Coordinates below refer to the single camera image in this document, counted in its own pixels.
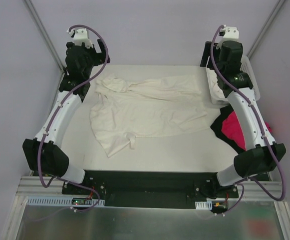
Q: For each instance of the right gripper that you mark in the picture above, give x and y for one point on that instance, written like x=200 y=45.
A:
x=207 y=53

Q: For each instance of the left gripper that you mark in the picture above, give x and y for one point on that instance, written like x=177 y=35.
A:
x=102 y=50

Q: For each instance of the cream white t shirt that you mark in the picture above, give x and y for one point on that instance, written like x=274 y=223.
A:
x=157 y=107

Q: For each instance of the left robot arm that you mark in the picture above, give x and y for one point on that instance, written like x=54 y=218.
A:
x=43 y=153

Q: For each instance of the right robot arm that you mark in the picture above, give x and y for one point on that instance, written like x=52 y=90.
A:
x=262 y=153

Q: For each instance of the white shirts in basket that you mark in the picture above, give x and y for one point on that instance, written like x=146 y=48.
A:
x=215 y=92

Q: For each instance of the pink t shirt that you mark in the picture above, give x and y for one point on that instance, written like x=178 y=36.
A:
x=233 y=134

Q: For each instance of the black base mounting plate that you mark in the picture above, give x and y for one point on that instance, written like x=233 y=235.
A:
x=143 y=189

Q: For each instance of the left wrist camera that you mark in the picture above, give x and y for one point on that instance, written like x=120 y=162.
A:
x=80 y=37

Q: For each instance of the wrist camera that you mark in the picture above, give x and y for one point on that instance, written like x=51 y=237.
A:
x=227 y=33
x=80 y=37

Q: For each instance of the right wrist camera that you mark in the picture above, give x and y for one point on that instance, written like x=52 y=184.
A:
x=227 y=33

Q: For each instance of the left aluminium corner post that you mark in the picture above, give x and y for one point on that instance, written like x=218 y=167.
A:
x=43 y=32

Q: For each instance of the aluminium corner post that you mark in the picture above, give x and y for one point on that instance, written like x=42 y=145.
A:
x=43 y=32
x=278 y=7

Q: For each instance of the right aluminium corner post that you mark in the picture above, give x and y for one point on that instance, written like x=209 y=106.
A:
x=278 y=7

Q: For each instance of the aluminium frame rail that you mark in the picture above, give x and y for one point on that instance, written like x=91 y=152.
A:
x=31 y=186

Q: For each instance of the white slotted cable duct left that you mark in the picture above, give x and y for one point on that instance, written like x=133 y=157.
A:
x=64 y=202

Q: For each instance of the white slotted cable duct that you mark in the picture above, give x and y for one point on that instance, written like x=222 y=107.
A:
x=64 y=202
x=204 y=205

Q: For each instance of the white slotted cable duct right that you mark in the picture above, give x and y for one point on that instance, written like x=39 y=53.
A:
x=204 y=205

